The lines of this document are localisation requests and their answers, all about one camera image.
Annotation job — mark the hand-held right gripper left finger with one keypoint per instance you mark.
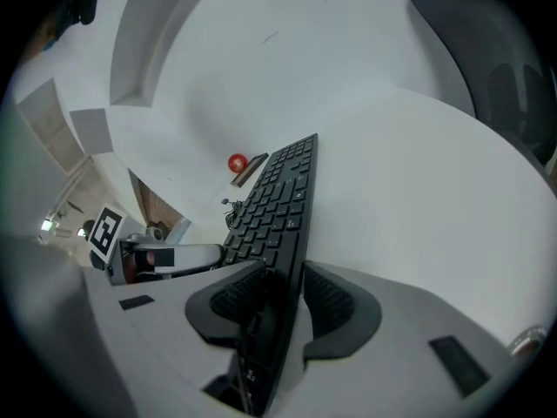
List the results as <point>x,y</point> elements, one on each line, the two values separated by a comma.
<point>174,320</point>

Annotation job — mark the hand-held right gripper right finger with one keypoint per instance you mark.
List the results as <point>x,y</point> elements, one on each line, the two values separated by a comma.
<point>391,342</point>

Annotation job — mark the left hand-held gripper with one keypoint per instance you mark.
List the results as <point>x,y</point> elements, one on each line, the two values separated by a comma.
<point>106,233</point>

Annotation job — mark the black keyboard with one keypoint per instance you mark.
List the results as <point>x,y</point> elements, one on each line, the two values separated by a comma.
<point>283,216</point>

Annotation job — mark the person's left hand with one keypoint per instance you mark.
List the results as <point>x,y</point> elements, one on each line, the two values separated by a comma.
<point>139,268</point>

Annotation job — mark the brown tablet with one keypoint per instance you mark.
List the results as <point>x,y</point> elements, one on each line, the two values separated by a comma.
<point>248,171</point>

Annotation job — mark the red ball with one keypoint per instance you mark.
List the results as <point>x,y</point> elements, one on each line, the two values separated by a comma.
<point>237,163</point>

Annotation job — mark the white desk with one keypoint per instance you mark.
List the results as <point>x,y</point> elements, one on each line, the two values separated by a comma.
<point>391,211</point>

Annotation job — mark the black mesh office chair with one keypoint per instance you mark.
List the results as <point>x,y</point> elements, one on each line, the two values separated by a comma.
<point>500,81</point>

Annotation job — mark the black head-mounted camera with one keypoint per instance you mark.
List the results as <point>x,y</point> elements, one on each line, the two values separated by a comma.
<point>82,0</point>

